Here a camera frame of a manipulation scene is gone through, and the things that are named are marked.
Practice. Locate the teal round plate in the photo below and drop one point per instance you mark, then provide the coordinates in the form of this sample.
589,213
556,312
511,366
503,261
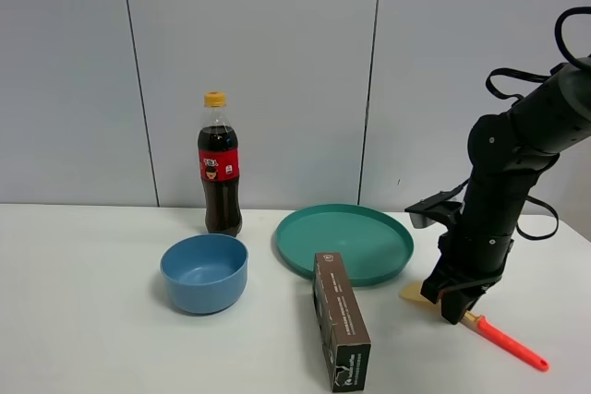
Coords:
374,247

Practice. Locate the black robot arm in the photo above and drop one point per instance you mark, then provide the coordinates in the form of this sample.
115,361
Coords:
508,152

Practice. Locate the cola bottle yellow cap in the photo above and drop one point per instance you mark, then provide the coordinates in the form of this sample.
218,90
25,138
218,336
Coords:
217,145

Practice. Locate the dark brown coffee box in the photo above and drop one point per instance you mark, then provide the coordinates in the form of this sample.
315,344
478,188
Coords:
345,341

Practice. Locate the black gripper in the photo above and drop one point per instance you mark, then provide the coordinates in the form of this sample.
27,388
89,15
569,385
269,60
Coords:
469,264

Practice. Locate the wooden spatula red handle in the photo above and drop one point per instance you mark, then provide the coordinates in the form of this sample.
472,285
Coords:
480,325

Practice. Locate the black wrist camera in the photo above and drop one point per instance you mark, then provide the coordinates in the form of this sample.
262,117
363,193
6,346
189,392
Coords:
442,208

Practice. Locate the blue plastic bowl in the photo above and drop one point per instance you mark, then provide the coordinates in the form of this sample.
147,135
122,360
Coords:
205,274

